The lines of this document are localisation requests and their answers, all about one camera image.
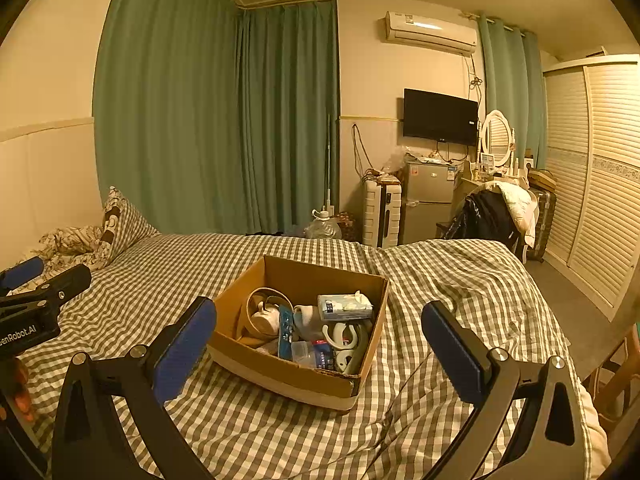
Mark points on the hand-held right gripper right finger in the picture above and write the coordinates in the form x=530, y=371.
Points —
x=452, y=355

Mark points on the wide green curtain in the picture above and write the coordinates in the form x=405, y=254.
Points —
x=170, y=110

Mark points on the light green window curtain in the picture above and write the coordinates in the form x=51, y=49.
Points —
x=510, y=85

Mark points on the grey checked bed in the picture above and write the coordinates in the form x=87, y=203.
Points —
x=450, y=280

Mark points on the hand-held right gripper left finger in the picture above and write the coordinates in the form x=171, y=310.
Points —
x=185, y=350

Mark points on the white air conditioner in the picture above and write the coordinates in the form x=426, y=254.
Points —
x=430, y=30

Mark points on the clear plastic water bottle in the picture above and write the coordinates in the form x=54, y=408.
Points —
x=310, y=355

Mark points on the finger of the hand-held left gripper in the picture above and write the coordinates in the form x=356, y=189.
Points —
x=65, y=282
x=22, y=270

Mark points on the person's left hand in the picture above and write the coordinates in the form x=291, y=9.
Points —
x=22, y=392

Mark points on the white curved plastic item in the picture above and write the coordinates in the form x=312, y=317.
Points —
x=327, y=335

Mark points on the cardboard box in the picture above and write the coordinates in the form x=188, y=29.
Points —
x=280, y=380

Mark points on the large water jug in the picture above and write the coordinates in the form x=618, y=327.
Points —
x=322, y=227

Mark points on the white jacket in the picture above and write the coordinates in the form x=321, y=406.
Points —
x=520, y=207

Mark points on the white louvred wardrobe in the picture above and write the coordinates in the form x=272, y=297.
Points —
x=595, y=185

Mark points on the tissue pack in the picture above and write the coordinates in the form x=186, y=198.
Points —
x=345, y=307

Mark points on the blue blister pack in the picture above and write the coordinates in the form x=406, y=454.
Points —
x=286, y=325

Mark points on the white suitcase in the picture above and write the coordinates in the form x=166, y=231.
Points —
x=380, y=215

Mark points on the narrow green curtain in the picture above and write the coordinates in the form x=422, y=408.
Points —
x=290, y=120

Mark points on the patterned pillow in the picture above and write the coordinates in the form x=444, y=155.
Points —
x=122, y=220

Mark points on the brown suitcase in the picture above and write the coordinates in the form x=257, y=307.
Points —
x=542, y=225

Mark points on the wooden chair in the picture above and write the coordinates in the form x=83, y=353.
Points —
x=615, y=380

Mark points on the silver small fridge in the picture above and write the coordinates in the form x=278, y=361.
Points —
x=427, y=200

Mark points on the brown round bowl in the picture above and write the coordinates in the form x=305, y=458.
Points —
x=248, y=305

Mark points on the white oval mirror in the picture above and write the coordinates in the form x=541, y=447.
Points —
x=496, y=132

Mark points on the floral quilt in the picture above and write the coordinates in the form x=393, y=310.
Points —
x=65, y=242

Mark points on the black clothes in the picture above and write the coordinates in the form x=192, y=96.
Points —
x=487, y=220

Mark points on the white mop pole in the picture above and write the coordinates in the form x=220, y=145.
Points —
x=329, y=170

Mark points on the black wall television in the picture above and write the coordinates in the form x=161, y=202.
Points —
x=440, y=115

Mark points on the white ceramic figurine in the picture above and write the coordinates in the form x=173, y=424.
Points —
x=265, y=320

